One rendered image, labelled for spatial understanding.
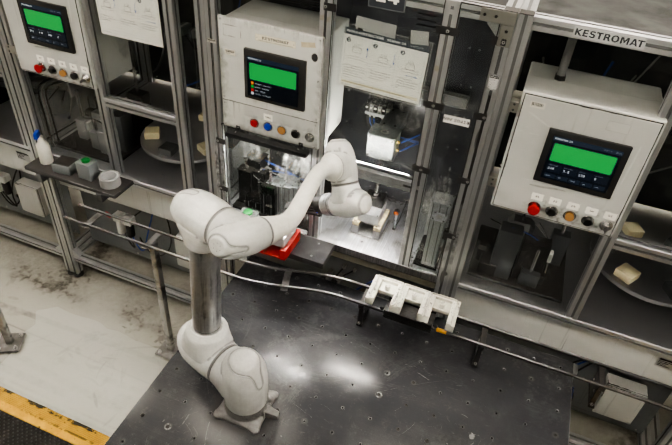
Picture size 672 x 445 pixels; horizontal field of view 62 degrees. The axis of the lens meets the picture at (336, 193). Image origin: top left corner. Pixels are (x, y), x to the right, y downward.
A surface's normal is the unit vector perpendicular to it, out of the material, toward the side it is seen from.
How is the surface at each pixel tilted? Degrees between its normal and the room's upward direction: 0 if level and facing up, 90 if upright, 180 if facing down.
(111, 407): 0
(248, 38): 90
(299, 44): 90
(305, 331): 0
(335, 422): 0
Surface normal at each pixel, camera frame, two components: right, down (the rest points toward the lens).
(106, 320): 0.07, -0.80
